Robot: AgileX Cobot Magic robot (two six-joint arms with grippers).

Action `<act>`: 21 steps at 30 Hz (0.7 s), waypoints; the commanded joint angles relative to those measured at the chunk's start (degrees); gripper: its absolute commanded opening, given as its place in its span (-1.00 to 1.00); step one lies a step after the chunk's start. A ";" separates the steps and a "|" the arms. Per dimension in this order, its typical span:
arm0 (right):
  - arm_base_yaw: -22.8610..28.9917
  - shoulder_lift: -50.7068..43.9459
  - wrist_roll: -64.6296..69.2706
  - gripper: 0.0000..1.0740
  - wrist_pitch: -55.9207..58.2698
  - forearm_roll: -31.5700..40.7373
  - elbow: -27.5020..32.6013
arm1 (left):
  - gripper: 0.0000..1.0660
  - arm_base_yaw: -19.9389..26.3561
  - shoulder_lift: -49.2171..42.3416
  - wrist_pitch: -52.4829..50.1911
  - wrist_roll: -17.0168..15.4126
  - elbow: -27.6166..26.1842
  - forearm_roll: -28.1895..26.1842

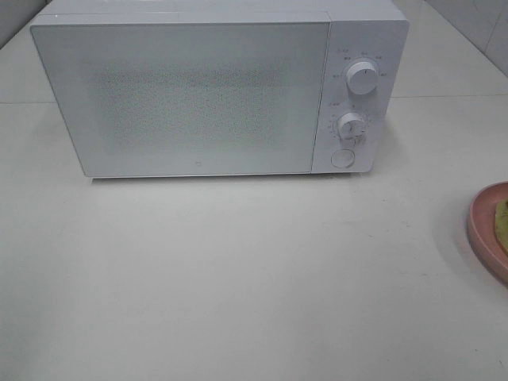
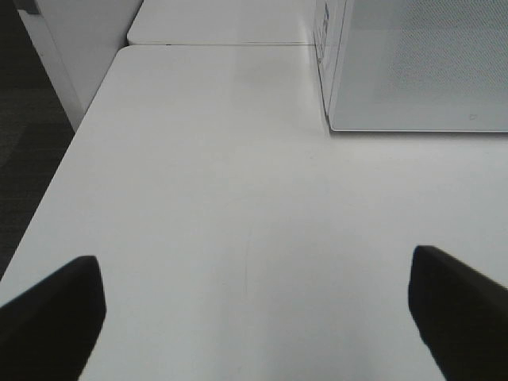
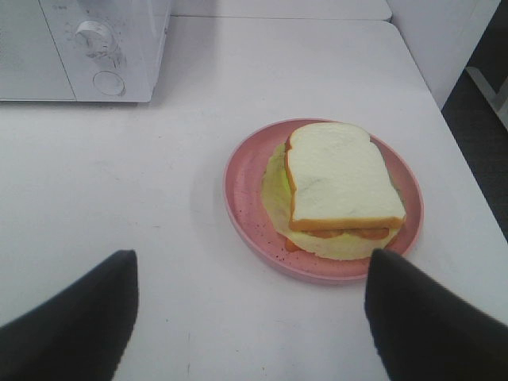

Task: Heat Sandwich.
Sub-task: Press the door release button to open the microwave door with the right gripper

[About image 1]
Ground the white microwave oven body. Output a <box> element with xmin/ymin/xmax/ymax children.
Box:
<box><xmin>30</xmin><ymin>1</ymin><xmax>410</xmax><ymax>177</ymax></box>

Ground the white microwave door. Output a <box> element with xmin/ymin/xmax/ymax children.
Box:
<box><xmin>31</xmin><ymin>23</ymin><xmax>329</xmax><ymax>178</ymax></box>

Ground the lower white timer knob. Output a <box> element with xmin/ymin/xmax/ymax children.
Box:
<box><xmin>337</xmin><ymin>112</ymin><xmax>367</xmax><ymax>140</ymax></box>

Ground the upper white power knob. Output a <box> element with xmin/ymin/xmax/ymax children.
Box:
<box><xmin>345</xmin><ymin>59</ymin><xmax>379</xmax><ymax>95</ymax></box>

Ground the pink round plate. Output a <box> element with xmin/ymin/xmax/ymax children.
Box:
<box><xmin>467</xmin><ymin>181</ymin><xmax>507</xmax><ymax>289</ymax></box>

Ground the white bread sandwich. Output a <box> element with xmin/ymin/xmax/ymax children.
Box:
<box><xmin>495</xmin><ymin>199</ymin><xmax>508</xmax><ymax>253</ymax></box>

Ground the round white door button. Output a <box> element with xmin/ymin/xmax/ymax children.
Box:
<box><xmin>330</xmin><ymin>149</ymin><xmax>355</xmax><ymax>168</ymax></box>

